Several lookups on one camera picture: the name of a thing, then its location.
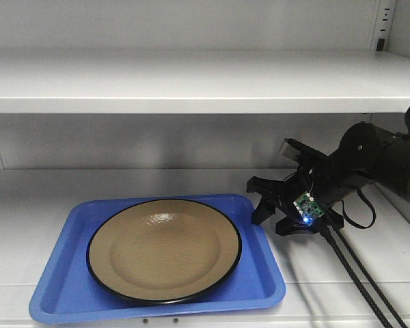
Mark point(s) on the beige plate with black rim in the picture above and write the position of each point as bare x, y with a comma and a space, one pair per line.
164, 251

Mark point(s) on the white cabinet upper shelf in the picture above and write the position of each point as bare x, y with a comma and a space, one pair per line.
203, 82

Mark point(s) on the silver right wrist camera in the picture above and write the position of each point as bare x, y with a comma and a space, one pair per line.
290, 149

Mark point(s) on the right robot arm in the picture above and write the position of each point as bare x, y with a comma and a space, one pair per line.
366, 154

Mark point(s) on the blue plastic tray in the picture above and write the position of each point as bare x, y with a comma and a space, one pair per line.
67, 293

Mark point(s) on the green right circuit board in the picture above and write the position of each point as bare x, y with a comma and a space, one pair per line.
308, 208

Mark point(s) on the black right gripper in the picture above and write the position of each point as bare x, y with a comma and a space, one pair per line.
318, 174

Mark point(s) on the black shelf support clip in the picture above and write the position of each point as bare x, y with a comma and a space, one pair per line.
380, 44

